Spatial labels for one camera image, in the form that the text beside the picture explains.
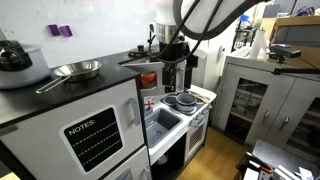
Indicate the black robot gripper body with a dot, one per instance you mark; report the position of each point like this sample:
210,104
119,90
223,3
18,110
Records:
173,53

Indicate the white toy microwave door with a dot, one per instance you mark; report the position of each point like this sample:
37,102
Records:
156,87

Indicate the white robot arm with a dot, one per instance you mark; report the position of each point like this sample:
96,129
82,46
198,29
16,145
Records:
181,25

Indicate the white toy oven door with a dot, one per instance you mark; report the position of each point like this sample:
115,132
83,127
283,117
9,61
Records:
195,135

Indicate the white toy fridge door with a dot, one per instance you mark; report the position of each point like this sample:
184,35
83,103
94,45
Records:
99,136

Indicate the black pot lid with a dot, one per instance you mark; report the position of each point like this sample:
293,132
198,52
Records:
139,51

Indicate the red bowl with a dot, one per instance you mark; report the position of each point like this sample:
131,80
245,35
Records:
148,79

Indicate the grey toy pot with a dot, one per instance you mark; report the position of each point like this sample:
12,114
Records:
185,102

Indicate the wooden spatula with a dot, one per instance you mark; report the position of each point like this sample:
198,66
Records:
203,99

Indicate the grey toy sink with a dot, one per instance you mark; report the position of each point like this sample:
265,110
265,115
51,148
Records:
159,124

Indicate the toy kitchen playset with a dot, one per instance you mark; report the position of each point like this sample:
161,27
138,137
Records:
21,104

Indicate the white paper towel roll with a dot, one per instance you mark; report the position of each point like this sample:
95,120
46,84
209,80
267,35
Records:
258,50

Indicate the steel frying pan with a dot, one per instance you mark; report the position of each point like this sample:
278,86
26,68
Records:
74,72

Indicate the grey metal cabinet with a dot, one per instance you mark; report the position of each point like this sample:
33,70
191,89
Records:
256,104

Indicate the purple block right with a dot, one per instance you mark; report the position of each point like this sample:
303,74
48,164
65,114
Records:
66,31

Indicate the purple block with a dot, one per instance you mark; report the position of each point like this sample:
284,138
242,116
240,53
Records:
66,31
54,30

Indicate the purple block left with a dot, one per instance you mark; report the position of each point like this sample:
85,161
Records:
54,30

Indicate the grey pot with lid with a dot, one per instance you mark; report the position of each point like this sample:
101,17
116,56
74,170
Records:
21,64

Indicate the black camera on stand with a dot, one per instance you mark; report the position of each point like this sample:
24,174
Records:
279,53

